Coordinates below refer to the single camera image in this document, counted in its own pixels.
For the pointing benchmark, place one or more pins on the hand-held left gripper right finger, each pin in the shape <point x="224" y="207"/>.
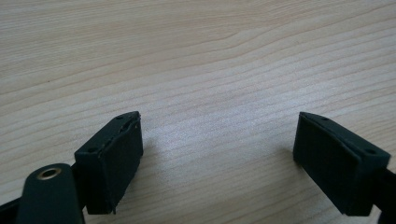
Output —
<point x="336" y="165"/>

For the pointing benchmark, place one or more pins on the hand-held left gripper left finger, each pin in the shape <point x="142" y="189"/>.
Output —
<point x="109" y="161"/>

